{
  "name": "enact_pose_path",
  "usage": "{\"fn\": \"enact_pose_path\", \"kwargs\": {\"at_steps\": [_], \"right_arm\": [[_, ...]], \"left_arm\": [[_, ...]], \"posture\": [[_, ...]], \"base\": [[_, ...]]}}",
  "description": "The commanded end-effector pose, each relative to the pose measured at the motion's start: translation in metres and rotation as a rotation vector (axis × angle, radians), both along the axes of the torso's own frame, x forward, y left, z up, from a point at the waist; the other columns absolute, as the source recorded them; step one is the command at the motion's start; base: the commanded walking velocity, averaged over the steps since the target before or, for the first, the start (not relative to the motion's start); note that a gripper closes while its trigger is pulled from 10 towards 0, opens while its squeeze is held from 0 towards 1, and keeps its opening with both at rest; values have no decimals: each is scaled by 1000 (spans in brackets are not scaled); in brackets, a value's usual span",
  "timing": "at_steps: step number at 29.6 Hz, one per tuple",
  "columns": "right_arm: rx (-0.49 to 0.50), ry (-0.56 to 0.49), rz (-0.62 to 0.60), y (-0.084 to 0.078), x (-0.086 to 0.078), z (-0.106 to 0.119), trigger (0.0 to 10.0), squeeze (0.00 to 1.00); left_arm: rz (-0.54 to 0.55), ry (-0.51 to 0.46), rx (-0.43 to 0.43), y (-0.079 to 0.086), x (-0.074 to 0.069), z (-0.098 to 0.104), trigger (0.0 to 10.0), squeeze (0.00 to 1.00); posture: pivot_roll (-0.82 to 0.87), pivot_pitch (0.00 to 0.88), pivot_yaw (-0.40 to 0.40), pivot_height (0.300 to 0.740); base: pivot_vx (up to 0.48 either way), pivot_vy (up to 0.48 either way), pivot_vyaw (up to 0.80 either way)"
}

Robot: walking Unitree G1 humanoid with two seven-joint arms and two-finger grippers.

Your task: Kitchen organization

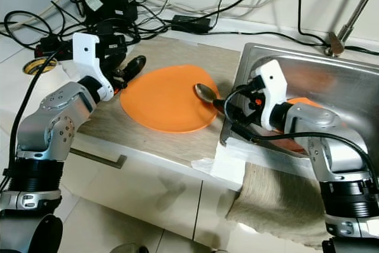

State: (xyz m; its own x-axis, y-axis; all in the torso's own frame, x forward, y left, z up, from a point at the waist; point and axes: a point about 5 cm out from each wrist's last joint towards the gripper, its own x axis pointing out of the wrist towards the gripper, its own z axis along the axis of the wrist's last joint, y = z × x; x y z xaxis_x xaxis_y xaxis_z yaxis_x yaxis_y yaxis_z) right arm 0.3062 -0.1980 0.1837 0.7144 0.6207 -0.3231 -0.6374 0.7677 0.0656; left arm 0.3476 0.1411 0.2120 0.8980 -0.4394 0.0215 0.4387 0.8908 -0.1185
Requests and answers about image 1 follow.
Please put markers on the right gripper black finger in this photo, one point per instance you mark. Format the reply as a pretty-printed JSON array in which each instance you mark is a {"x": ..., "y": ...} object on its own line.
[
  {"x": 230, "y": 112},
  {"x": 230, "y": 105}
]

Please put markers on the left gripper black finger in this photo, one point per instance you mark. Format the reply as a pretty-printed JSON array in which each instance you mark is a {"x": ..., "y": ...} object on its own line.
[
  {"x": 116, "y": 63},
  {"x": 135, "y": 70}
]

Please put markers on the stainless steel sink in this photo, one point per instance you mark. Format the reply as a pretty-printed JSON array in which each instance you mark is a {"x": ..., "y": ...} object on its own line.
[{"x": 343, "y": 81}]

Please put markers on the metal faucet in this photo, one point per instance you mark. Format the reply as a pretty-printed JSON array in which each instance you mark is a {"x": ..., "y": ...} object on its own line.
[{"x": 336, "y": 44}]

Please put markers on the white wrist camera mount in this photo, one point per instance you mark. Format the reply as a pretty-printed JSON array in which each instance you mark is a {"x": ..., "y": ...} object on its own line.
[
  {"x": 89, "y": 57},
  {"x": 272, "y": 84}
]

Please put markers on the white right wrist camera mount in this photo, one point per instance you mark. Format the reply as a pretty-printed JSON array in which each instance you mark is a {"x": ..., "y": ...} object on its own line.
[{"x": 272, "y": 84}]

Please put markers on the orange plastic bowl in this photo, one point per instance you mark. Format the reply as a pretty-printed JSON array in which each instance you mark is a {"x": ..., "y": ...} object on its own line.
[{"x": 302, "y": 102}]

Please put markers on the cream cabinet door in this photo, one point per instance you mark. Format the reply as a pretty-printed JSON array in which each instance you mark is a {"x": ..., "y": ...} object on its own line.
[
  {"x": 154, "y": 197},
  {"x": 213, "y": 217}
]

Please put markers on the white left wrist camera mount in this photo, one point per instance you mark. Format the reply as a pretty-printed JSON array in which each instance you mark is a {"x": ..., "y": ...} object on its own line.
[{"x": 89, "y": 57}]

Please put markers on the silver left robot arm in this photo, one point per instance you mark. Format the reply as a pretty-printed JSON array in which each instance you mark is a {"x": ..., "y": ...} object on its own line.
[{"x": 47, "y": 128}]

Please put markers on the white paper sheet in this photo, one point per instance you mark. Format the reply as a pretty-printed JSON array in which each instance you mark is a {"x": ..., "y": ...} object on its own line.
[{"x": 228, "y": 164}]

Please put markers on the black power adapter brick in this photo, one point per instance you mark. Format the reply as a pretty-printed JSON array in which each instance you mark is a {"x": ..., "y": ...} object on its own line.
[{"x": 191, "y": 24}]

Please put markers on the beige cloth counter mat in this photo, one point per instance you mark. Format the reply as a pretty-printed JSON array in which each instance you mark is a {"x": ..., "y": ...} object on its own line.
[{"x": 172, "y": 48}]

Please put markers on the black battery charger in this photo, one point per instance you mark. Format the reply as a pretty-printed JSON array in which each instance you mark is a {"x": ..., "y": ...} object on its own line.
[{"x": 109, "y": 3}]

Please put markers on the beige hanging towel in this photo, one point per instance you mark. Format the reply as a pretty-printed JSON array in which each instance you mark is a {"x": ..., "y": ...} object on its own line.
[{"x": 284, "y": 205}]

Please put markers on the black power strip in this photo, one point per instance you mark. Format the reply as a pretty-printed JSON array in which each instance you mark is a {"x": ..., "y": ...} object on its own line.
[{"x": 53, "y": 47}]

